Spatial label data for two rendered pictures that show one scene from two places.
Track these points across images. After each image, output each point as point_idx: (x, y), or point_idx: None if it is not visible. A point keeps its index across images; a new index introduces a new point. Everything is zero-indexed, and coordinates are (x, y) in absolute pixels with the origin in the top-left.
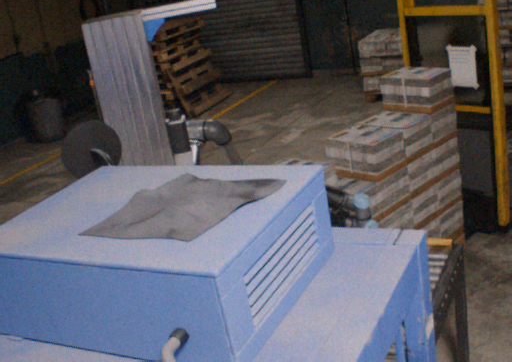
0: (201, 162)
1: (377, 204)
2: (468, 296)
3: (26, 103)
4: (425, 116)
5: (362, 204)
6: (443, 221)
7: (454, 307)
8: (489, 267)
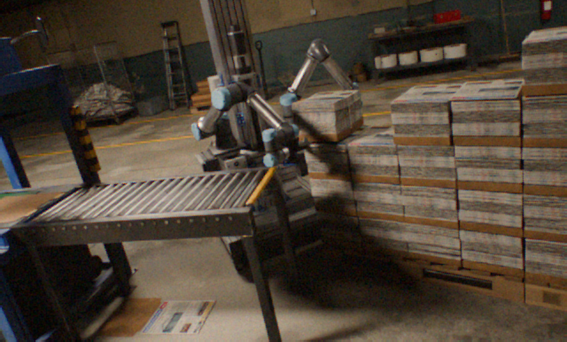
0: (307, 72)
1: (392, 166)
2: (452, 335)
3: None
4: (508, 96)
5: (262, 136)
6: (532, 249)
7: (422, 325)
8: None
